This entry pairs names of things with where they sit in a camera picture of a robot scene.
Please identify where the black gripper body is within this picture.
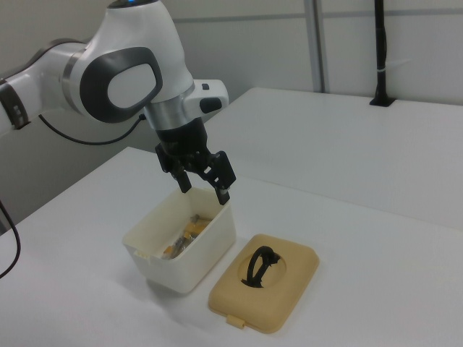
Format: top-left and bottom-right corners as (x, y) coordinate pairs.
(155, 117), (211, 159)

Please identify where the beige lid with black handle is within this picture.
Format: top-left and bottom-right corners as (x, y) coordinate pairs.
(207, 233), (321, 335)

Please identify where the white plastic tool case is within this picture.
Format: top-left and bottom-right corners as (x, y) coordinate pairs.
(122, 187), (238, 296)

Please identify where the black pole with base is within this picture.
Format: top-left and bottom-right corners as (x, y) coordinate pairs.
(368, 0), (397, 108)

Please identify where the black cable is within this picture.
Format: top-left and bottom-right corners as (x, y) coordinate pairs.
(37, 112), (147, 147)
(0, 197), (22, 278)

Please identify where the grey partition post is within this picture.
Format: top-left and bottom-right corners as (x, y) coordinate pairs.
(306, 0), (326, 94)

